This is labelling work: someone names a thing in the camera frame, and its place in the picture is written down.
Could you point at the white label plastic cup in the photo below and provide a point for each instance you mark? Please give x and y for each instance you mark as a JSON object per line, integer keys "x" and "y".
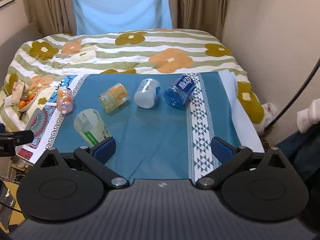
{"x": 147, "y": 93}

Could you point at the right brown curtain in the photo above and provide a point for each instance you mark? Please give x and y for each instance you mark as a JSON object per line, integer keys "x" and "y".
{"x": 205, "y": 15}

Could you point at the floral striped quilt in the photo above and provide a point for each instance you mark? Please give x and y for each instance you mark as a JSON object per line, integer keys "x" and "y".
{"x": 42, "y": 64}

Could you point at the blue patterned cloth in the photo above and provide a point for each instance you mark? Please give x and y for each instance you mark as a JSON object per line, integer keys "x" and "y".
{"x": 157, "y": 143}

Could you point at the left brown curtain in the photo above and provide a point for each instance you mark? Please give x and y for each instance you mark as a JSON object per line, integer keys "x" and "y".
{"x": 51, "y": 16}

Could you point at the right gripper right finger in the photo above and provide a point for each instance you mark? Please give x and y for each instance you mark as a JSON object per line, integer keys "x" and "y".
{"x": 230, "y": 157}

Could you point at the blue plastic cup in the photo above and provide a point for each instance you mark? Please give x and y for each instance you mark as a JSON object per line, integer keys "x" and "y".
{"x": 179, "y": 93}

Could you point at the white sock foot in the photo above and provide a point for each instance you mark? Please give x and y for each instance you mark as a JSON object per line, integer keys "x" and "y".
{"x": 308, "y": 117}

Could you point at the bowl of fruit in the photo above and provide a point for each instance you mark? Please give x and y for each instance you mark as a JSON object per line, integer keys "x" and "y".
{"x": 26, "y": 101}

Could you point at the orange pink plastic cup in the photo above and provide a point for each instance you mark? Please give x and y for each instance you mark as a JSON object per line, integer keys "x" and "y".
{"x": 64, "y": 101}

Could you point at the brown curtain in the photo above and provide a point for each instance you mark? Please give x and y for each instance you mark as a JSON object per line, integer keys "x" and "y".
{"x": 205, "y": 15}
{"x": 51, "y": 16}

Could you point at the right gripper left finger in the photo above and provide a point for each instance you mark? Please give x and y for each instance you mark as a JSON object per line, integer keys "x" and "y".
{"x": 95, "y": 158}

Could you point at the green label plastic cup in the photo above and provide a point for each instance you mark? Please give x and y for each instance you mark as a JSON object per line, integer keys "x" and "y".
{"x": 89, "y": 124}

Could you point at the light blue sheer curtain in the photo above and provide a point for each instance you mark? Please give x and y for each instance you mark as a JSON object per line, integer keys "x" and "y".
{"x": 96, "y": 17}

